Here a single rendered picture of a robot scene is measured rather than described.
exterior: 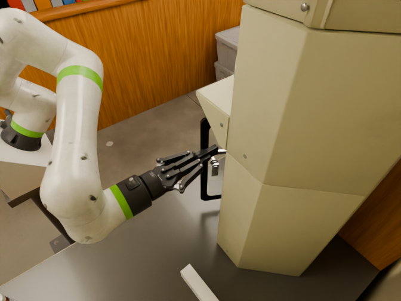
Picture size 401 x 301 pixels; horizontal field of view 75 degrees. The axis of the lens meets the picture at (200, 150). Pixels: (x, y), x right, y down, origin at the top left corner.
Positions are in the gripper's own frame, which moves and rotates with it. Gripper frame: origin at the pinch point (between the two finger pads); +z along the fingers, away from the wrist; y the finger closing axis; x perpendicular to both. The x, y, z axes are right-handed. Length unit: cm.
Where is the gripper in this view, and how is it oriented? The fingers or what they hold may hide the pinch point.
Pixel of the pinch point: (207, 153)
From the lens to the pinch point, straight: 75.2
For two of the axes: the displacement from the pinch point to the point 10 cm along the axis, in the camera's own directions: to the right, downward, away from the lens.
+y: -6.0, -5.9, 5.5
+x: 0.0, 6.8, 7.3
